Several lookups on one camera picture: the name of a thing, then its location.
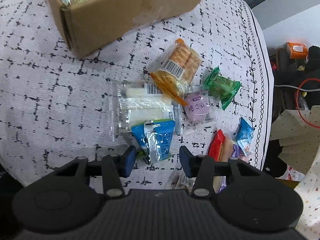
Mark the red and white bag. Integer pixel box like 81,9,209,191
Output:
284,165,304,182

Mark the blue foil snack packet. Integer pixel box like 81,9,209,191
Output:
131,119,175,164

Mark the green candy packet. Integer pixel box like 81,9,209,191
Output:
203,66,241,110

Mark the brown cardboard box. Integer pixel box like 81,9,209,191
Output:
37,0,216,60

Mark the purple mochi packet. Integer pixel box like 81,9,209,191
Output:
180,86,216,133

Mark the red snack packet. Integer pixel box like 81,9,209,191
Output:
206,129,227,162

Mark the white floral cloth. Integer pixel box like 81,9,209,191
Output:
295,152,320,240

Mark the orange tissue box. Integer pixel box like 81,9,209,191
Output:
286,42,309,60

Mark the beige dotted chair cover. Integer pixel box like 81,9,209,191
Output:
270,105,320,174

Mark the red cable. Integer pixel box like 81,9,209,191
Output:
294,78,320,128

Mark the purple cake packet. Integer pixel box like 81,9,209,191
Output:
217,138,248,193

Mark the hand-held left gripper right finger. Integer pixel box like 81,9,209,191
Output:
179,145,263,198

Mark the black clothing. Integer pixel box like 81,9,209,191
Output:
297,45,320,110

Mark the orange bread packet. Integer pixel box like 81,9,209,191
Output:
149,38,202,107

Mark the small blue candy packet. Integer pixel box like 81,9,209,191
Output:
234,117,255,157

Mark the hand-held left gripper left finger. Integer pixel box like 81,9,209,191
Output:
54,145,137,198

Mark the clear white cake packet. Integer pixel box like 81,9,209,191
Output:
110,81,180,142

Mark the small clear snack packet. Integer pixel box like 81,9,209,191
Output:
175,172,198,190

